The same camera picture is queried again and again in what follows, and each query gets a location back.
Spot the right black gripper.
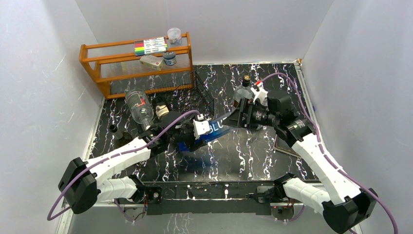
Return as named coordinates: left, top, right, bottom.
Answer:
left=222, top=97, right=279, bottom=130

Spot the pack of coloured markers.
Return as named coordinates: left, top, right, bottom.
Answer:
left=134, top=37, right=168, bottom=56

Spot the clear bottle red label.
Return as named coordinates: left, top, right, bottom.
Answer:
left=125, top=89, right=154, bottom=130

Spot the small blue tin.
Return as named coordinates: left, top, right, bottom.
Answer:
left=163, top=51, right=177, bottom=66

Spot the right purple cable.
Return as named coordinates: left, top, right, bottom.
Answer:
left=258, top=72, right=399, bottom=234

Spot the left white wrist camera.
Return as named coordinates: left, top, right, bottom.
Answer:
left=192, top=114, right=211, bottom=140

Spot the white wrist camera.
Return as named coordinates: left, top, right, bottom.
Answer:
left=192, top=114, right=211, bottom=140
left=250, top=81, right=268, bottom=106

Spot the purple cable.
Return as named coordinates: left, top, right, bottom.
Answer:
left=46, top=110, right=201, bottom=222
left=258, top=72, right=399, bottom=234

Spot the dark hardcover book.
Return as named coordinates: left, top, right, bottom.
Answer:
left=273, top=136, right=301, bottom=158

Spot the orange wooden shelf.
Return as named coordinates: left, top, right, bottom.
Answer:
left=78, top=32, right=195, bottom=99

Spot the dark wine bottle left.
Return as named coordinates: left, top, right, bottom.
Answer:
left=109, top=124, right=133, bottom=149

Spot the clear plastic round container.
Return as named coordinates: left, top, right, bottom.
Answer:
left=167, top=27, right=182, bottom=45

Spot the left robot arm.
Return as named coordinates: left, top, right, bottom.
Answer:
left=57, top=110, right=200, bottom=215

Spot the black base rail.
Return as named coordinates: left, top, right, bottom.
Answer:
left=96, top=180, right=330, bottom=216

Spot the square clear liquor bottle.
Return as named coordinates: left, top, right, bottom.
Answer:
left=232, top=75, right=253, bottom=108

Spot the black wire wine rack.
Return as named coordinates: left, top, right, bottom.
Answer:
left=145, top=72, right=215, bottom=117

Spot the blue water bottle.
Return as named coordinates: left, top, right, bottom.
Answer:
left=178, top=113, right=233, bottom=152

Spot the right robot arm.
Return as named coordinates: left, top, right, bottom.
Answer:
left=223, top=96, right=377, bottom=234

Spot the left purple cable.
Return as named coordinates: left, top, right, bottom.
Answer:
left=46, top=110, right=201, bottom=222

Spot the dark wine bottle white label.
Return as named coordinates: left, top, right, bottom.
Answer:
left=152, top=97, right=169, bottom=121

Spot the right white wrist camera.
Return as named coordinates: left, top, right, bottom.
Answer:
left=250, top=81, right=268, bottom=106

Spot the small white cardboard box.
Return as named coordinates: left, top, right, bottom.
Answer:
left=139, top=55, right=165, bottom=71

